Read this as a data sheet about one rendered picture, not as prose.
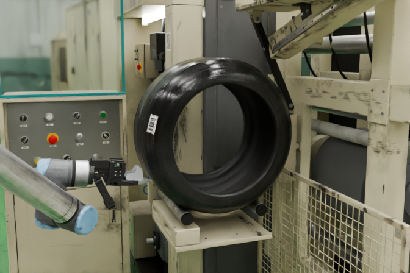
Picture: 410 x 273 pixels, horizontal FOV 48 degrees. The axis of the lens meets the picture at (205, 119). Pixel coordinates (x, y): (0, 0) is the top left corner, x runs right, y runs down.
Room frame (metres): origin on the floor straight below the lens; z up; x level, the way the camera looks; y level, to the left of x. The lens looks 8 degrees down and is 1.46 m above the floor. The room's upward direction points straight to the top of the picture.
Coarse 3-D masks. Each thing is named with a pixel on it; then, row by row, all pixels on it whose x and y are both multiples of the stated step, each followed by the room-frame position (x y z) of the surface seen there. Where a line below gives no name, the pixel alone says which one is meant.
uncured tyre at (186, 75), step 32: (192, 64) 1.55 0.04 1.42; (224, 64) 1.55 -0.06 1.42; (160, 96) 1.49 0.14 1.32; (192, 96) 1.48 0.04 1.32; (256, 96) 1.82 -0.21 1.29; (160, 128) 1.45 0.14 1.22; (256, 128) 1.85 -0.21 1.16; (288, 128) 1.61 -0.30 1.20; (160, 160) 1.45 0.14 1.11; (256, 160) 1.81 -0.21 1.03; (192, 192) 1.48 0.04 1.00; (224, 192) 1.74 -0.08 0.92; (256, 192) 1.57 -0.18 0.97
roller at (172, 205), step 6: (162, 198) 1.73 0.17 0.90; (168, 198) 1.67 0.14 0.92; (168, 204) 1.64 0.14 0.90; (174, 204) 1.59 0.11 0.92; (174, 210) 1.56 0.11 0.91; (180, 210) 1.53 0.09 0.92; (186, 210) 1.52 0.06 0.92; (180, 216) 1.50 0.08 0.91; (186, 216) 1.49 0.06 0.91; (192, 216) 1.50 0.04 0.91; (186, 222) 1.49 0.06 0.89
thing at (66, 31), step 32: (0, 0) 1.98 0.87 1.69; (32, 0) 2.02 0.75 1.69; (64, 0) 2.07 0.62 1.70; (96, 0) 2.11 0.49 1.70; (0, 32) 1.98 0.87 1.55; (32, 32) 2.02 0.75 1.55; (64, 32) 2.06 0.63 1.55; (96, 32) 2.11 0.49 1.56; (0, 64) 1.97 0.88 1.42; (32, 64) 2.02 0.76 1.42; (64, 64) 2.06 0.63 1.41; (96, 64) 2.11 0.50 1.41; (0, 96) 1.97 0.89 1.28; (32, 96) 2.01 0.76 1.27
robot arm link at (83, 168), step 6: (78, 162) 1.46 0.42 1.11; (84, 162) 1.47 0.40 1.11; (78, 168) 1.44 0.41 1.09; (84, 168) 1.45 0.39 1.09; (78, 174) 1.43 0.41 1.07; (84, 174) 1.44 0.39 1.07; (78, 180) 1.43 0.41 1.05; (84, 180) 1.44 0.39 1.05; (78, 186) 1.45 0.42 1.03; (84, 186) 1.46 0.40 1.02
